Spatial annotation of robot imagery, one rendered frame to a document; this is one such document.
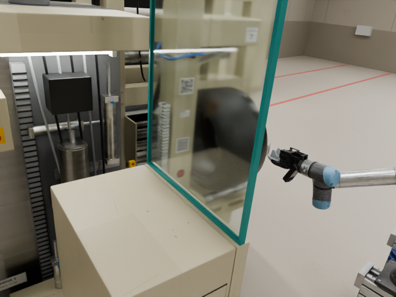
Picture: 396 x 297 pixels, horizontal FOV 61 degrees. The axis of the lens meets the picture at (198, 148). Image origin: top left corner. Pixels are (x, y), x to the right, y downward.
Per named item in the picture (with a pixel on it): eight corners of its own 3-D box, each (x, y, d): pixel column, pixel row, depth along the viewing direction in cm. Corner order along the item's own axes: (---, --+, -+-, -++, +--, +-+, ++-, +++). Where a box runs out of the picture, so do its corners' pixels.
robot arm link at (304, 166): (317, 175, 146) (305, 180, 141) (308, 172, 149) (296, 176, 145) (319, 159, 143) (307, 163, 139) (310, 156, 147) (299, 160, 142)
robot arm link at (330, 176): (329, 192, 134) (331, 172, 130) (306, 182, 142) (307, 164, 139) (340, 185, 138) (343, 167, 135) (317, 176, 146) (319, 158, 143)
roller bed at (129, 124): (135, 170, 201) (135, 124, 188) (125, 160, 211) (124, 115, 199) (164, 163, 212) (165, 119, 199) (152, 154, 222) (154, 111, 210)
